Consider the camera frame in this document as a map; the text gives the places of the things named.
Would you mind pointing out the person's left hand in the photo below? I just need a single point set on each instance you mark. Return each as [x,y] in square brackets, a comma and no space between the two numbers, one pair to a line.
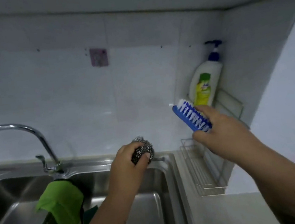
[124,169]

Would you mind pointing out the person's right hand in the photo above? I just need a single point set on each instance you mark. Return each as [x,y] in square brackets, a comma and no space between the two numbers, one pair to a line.
[223,136]

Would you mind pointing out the person's left thumb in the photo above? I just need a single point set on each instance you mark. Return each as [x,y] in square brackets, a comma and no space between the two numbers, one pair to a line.
[144,159]

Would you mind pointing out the person's right thumb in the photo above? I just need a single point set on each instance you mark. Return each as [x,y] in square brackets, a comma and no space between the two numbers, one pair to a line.
[201,135]

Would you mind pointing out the steel wool scouring ball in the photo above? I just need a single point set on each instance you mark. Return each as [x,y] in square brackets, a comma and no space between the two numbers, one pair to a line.
[142,149]

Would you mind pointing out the blue scrubbing brush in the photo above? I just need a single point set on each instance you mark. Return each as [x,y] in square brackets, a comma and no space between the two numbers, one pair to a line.
[191,116]

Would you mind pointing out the person's left forearm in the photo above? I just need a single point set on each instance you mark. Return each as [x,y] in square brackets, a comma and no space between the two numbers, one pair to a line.
[106,219]

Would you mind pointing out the person's right forearm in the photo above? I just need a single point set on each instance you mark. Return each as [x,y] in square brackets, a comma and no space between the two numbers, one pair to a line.
[280,180]

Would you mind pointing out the white pump soap bottle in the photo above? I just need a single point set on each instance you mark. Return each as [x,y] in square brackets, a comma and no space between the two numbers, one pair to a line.
[204,78]

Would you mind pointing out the stainless steel double sink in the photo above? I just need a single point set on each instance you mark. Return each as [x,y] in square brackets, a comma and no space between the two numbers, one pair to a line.
[81,203]

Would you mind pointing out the dark green scouring pad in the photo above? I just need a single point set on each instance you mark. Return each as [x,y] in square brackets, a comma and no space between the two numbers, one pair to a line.
[89,215]

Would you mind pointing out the green cleaning cloth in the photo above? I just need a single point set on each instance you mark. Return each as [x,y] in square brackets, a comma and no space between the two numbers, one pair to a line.
[61,205]

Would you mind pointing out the chrome kitchen faucet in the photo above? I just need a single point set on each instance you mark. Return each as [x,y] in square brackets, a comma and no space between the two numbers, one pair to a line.
[21,146]

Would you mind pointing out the pink adhesive wall hook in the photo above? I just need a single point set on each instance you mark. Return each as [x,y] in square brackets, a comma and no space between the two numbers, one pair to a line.
[98,57]

